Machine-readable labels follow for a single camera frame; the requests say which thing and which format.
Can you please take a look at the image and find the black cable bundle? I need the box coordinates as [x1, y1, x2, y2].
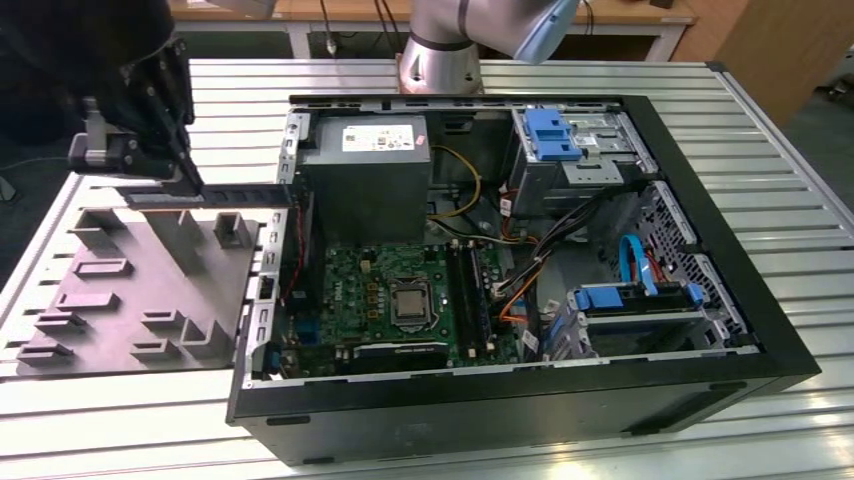
[496, 180, 650, 301]

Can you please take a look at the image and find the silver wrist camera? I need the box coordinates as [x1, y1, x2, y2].
[69, 97, 115, 169]

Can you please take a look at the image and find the black graphics card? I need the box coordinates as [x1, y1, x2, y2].
[352, 341, 452, 372]

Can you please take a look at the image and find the blue flat data cable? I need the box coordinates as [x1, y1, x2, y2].
[618, 233, 663, 296]

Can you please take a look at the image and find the silver CPU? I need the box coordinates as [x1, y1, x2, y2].
[392, 290, 429, 321]

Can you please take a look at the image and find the grey drive cage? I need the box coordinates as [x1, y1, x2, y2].
[511, 105, 659, 214]

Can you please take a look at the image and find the grey power supply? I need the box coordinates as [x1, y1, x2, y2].
[296, 114, 435, 246]

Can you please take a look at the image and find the hard disk in blue carrier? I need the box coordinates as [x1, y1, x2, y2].
[572, 282, 703, 315]

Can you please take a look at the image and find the red orange wire bundle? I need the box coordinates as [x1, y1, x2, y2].
[496, 184, 542, 334]

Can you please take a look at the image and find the grey parts rack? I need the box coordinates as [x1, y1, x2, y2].
[13, 205, 268, 377]

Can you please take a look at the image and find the cable with silver plug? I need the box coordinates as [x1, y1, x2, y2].
[317, 0, 340, 55]

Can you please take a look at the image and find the black PC case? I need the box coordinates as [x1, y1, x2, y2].
[224, 93, 823, 469]

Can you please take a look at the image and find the wooden cabinet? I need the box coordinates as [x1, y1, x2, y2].
[672, 0, 854, 126]

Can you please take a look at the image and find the wooden desk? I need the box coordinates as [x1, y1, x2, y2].
[169, 0, 699, 61]

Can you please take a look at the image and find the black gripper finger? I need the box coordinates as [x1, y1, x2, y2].
[117, 37, 205, 200]

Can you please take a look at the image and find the yellow wire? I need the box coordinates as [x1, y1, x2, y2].
[425, 144, 483, 220]

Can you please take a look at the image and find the metal socket cover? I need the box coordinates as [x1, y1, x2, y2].
[385, 274, 440, 335]

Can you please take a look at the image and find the blue drive latch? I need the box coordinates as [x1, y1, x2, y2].
[524, 108, 588, 162]

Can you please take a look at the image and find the black white wire bundle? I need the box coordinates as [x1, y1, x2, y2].
[425, 217, 539, 247]

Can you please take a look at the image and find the green motherboard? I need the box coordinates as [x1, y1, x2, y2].
[279, 241, 532, 377]

